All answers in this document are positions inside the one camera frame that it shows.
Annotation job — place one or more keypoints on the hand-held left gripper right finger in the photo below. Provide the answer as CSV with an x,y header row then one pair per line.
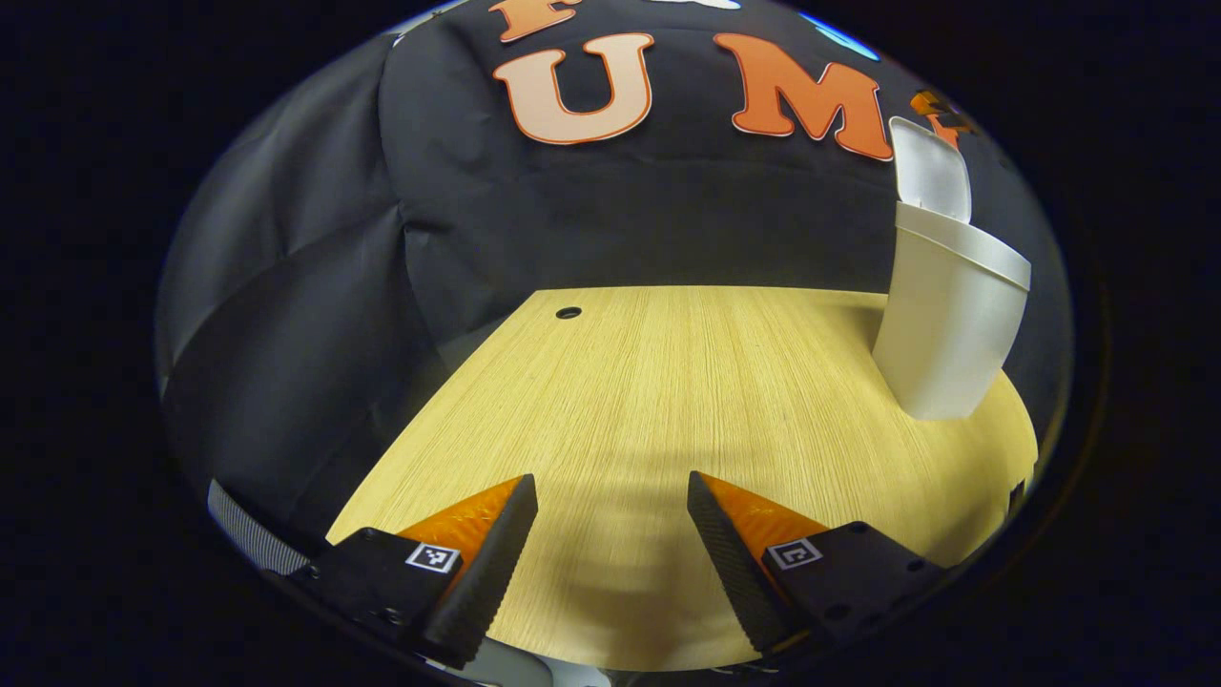
x,y
730,563

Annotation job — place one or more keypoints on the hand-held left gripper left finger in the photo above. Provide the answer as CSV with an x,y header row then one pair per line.
x,y
486,572

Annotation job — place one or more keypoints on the white desktop garbage bin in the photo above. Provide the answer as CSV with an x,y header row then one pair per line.
x,y
944,324

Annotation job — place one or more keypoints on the wooden desktop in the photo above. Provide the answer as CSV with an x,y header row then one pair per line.
x,y
687,382

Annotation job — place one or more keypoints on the grey ribbed strip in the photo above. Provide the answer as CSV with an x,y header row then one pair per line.
x,y
250,534

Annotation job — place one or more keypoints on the black backdrop cloth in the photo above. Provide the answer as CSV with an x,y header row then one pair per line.
x,y
620,210

